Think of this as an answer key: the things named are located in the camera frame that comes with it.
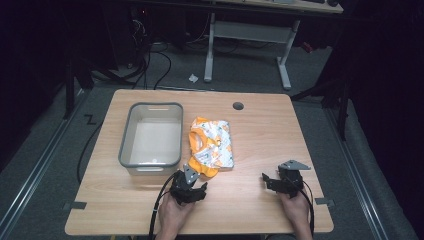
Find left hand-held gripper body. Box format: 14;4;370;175
169;163;202;206

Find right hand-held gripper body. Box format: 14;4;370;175
275;159;312;199

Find orange and white baby garment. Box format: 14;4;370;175
187;116;235;178

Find white basin with grey rim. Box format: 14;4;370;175
117;101;185;177

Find person's left hand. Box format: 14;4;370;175
157;192;196;236

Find person's right hand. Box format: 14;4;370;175
277;189;312;232

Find black metal stand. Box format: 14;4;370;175
61;39;96;121
289;49;354;142

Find white-framed wooden desk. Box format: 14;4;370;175
202;0;345;91

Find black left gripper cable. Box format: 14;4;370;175
147;172;179;240

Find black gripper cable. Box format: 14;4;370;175
299;179;316;236
147;172;179;240

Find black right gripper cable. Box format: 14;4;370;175
299;179;316;236

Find metal floor rail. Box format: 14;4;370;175
0;87;88;234
324;106;392;240

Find thin black floor cable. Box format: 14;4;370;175
76;121;104;185

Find bundle of black floor cables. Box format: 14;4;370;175
93;13;173;91

